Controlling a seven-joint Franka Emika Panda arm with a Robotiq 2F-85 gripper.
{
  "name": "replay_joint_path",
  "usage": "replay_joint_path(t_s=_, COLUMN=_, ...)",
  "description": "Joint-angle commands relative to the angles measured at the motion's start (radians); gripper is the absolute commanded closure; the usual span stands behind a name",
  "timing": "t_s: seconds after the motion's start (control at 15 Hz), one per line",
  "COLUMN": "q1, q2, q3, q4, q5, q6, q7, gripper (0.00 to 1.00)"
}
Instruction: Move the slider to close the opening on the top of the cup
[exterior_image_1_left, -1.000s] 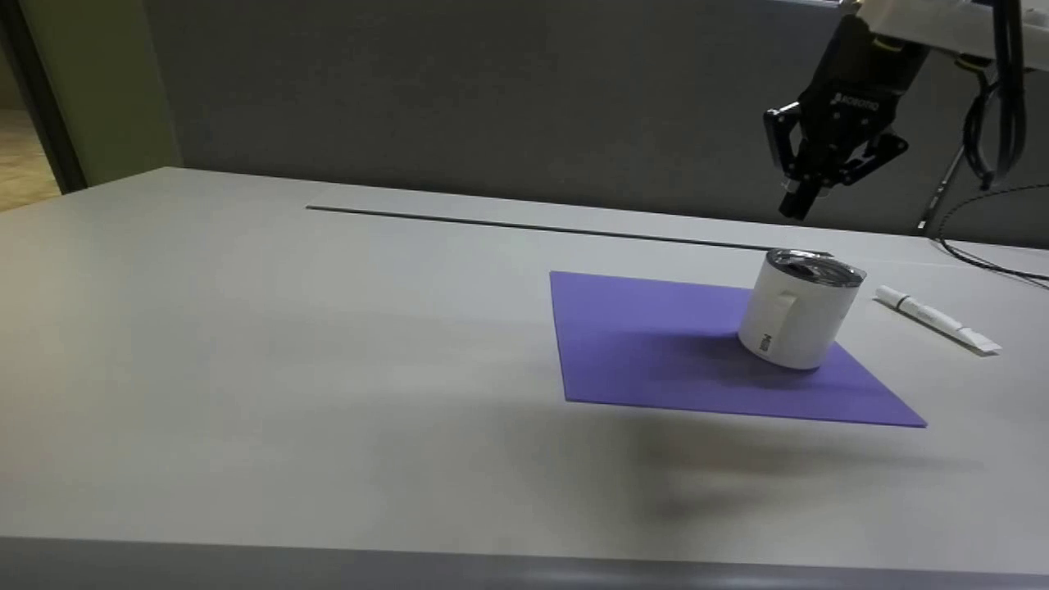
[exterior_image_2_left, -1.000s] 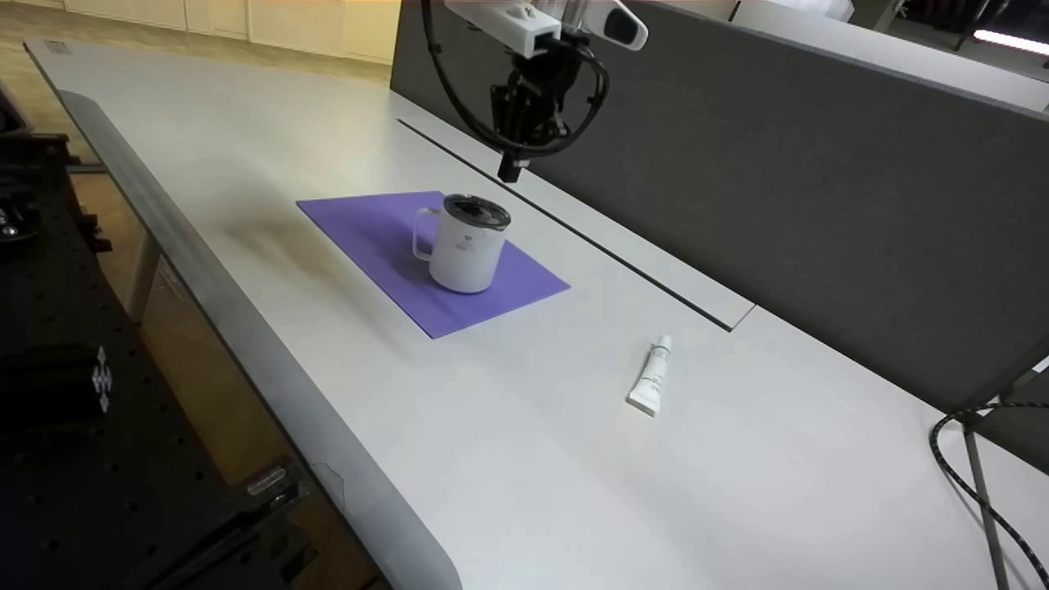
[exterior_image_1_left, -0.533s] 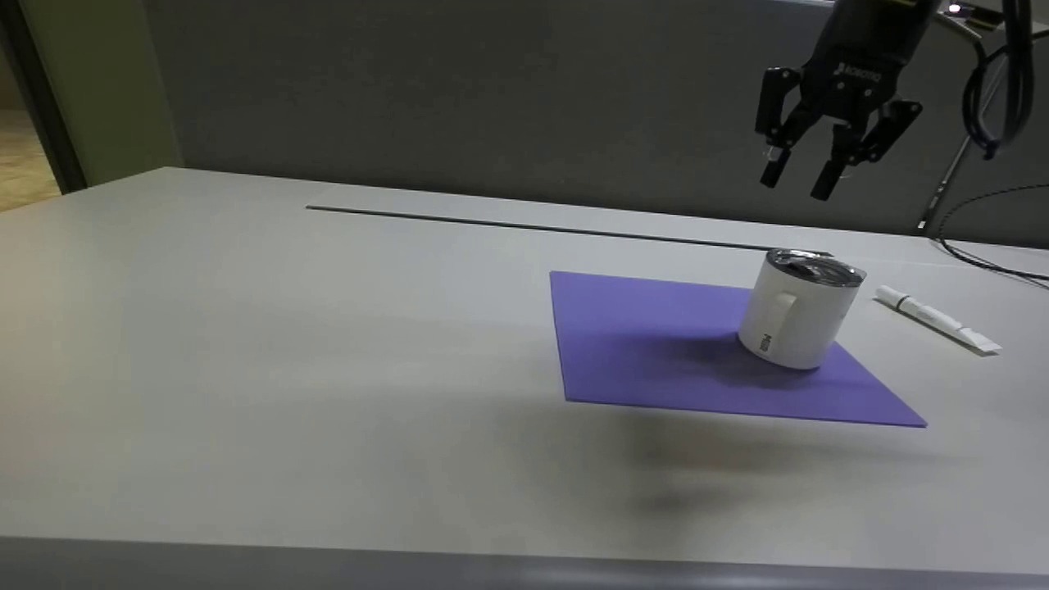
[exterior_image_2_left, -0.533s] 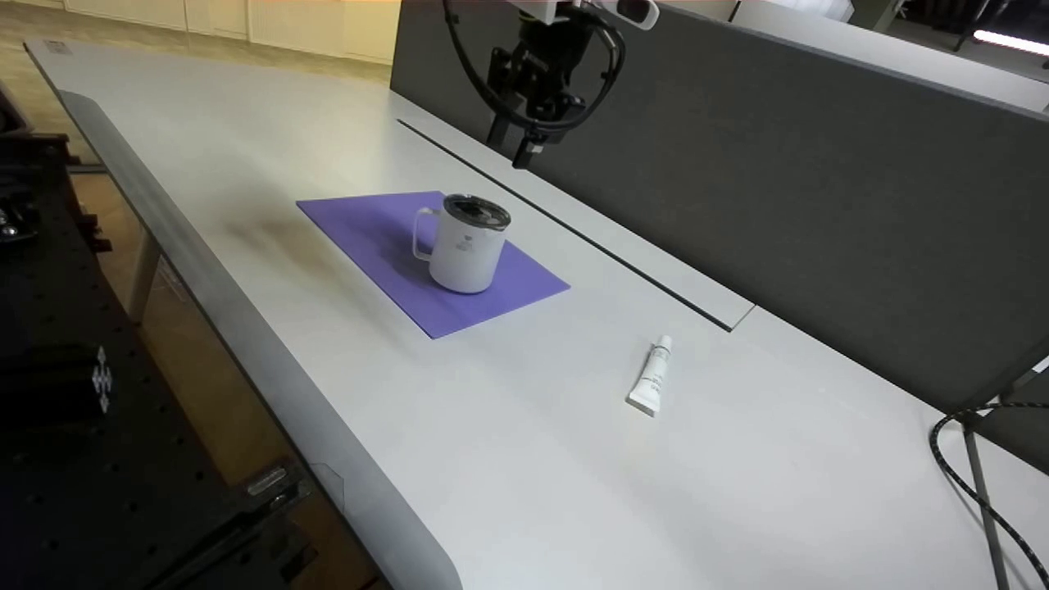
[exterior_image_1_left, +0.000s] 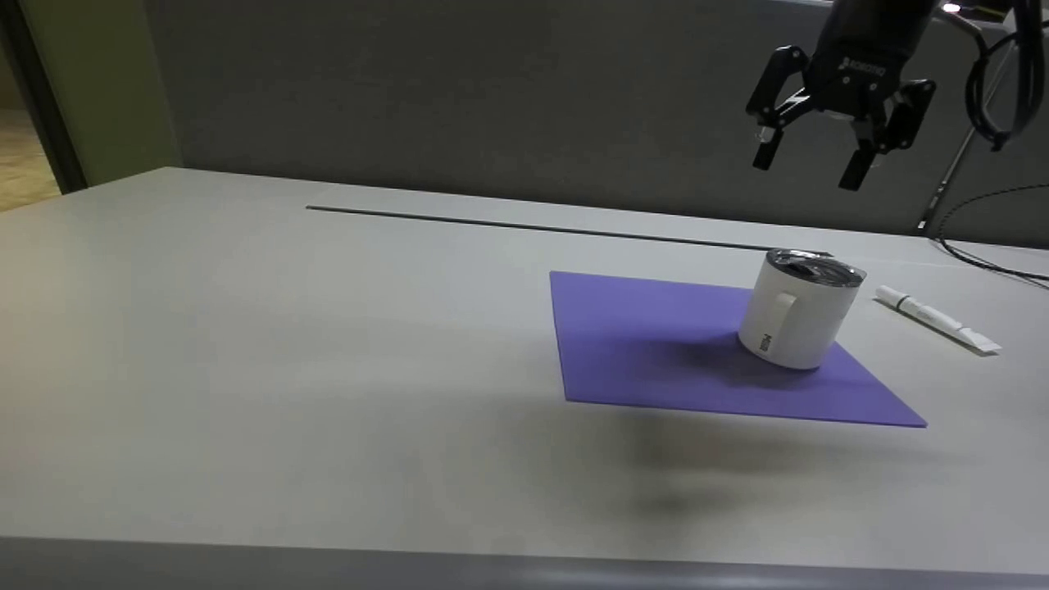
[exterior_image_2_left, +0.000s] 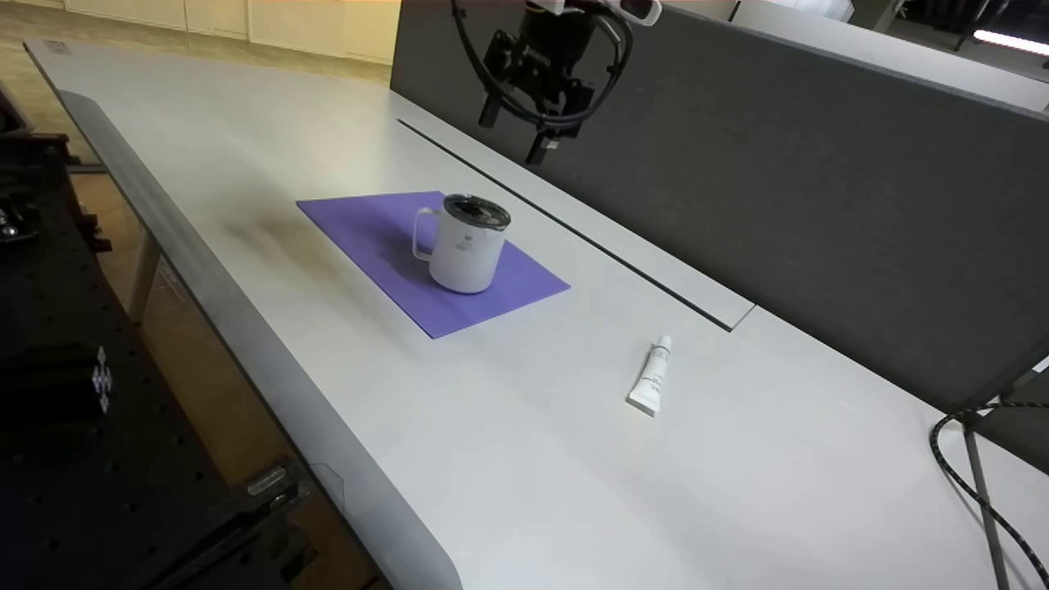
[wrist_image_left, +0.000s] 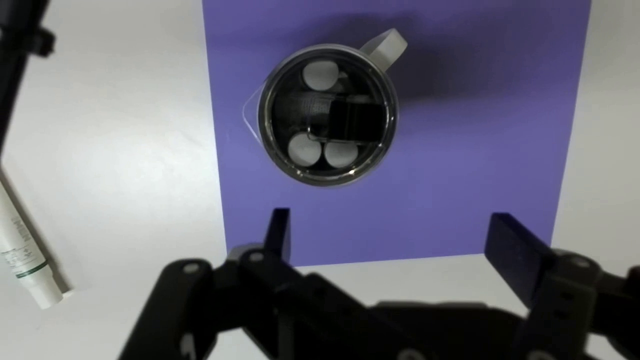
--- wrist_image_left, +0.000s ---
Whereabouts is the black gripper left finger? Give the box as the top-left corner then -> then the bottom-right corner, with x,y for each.
117,207 -> 375,360

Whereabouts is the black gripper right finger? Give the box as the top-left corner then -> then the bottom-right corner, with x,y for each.
482,212 -> 640,360

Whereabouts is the black lid slider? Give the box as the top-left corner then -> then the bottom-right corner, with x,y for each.
329,98 -> 385,145

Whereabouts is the purple rectangular mat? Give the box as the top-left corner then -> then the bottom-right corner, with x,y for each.
199,0 -> 594,268

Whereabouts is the white squeeze tube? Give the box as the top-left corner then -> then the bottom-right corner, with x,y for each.
0,168 -> 74,312

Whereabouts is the clear black mug lid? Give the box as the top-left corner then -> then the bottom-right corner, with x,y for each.
256,44 -> 399,188

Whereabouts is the white mug with handle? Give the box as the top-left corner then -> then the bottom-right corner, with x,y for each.
242,27 -> 409,188

